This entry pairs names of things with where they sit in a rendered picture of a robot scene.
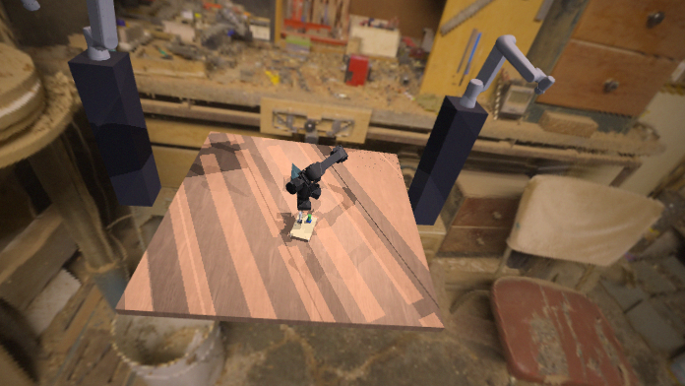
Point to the beige board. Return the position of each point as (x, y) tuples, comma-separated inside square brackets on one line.
[(303, 226)]

